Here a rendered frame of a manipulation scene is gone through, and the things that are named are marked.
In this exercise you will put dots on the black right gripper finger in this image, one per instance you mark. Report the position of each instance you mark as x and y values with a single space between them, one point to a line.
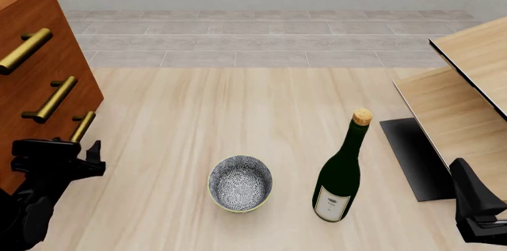
471 194

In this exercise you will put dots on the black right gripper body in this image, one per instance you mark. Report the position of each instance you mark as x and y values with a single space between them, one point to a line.
487 230

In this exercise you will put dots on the cork bottle stopper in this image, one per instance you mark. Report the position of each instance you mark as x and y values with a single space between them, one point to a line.
363 116

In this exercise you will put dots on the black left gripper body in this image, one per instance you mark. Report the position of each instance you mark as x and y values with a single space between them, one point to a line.
51 166

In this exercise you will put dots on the patterned grey bowl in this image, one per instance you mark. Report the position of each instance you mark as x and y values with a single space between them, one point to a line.
239 185

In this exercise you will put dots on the dark green wine bottle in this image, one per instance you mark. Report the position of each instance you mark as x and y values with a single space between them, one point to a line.
340 173

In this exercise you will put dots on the pale wooden shelf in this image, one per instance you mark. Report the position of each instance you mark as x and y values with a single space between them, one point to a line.
455 108

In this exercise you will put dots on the brown wooden cabinet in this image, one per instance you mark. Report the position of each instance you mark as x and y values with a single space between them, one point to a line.
37 13

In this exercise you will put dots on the wooden drawer front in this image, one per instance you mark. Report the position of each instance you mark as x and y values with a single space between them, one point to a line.
43 16
75 67
92 96

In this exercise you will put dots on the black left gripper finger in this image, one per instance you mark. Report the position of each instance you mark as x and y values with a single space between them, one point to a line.
96 159

